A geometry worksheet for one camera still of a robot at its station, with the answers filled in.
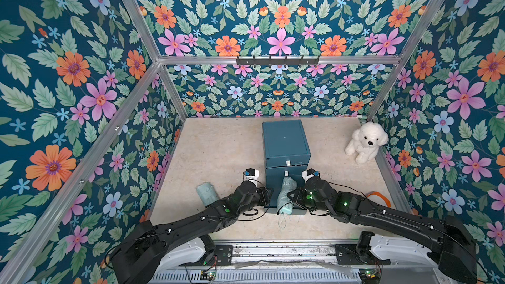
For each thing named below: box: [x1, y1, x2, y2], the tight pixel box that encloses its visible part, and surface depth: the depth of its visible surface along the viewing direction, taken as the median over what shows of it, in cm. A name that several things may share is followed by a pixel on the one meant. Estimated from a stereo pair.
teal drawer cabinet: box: [262, 119, 312, 215], surface depth 85 cm
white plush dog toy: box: [344, 121, 389, 166], surface depth 93 cm
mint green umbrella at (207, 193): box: [195, 182, 220, 208], surface depth 90 cm
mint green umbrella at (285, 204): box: [276, 176, 298, 229], surface depth 79 cm
